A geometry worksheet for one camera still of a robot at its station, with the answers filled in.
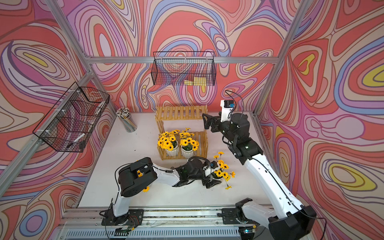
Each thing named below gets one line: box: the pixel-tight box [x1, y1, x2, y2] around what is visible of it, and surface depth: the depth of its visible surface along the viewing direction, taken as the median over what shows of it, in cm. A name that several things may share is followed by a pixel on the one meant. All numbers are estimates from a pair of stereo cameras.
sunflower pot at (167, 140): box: [157, 129, 181, 157], surface depth 85 cm
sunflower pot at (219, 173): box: [212, 151, 236, 190], surface depth 77 cm
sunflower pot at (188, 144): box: [179, 127, 200, 159], surface depth 86 cm
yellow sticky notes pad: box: [184, 76, 207, 86], surface depth 86 cm
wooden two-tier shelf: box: [155, 105, 208, 160], surface depth 86 cm
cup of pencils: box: [116, 107, 138, 133], surface depth 100 cm
